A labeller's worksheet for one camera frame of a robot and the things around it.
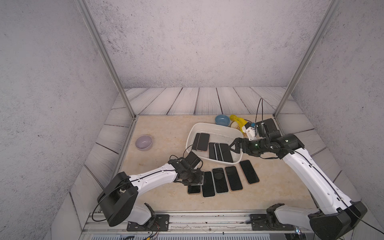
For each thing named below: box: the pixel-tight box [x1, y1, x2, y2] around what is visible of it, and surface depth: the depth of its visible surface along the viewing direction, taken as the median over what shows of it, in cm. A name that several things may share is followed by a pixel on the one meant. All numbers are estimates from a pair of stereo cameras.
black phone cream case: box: [201, 171, 216, 198], surface depth 84 cm
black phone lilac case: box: [192, 133, 201, 151], surface depth 105 cm
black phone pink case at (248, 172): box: [239, 159, 260, 185], surface depth 92 cm
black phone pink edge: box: [208, 142, 217, 160], surface depth 100 cm
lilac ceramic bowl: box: [135, 135, 153, 151], surface depth 101 cm
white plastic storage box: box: [185, 122, 244, 165], surface depth 104 cm
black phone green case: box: [211, 167, 229, 194], surface depth 87 cm
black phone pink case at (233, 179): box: [225, 166, 243, 192], surface depth 90 cm
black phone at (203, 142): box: [196, 132, 210, 152], surface depth 105 cm
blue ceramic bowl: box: [215, 114, 230, 127], surface depth 117 cm
